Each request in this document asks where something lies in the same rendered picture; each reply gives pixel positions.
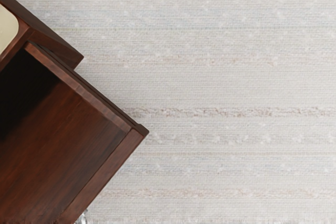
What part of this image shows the dark wooden cabinet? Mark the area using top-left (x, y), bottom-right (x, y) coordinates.
top-left (0, 0), bottom-right (85, 74)

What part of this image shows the open dark wooden drawer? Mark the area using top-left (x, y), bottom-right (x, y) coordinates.
top-left (0, 40), bottom-right (150, 224)

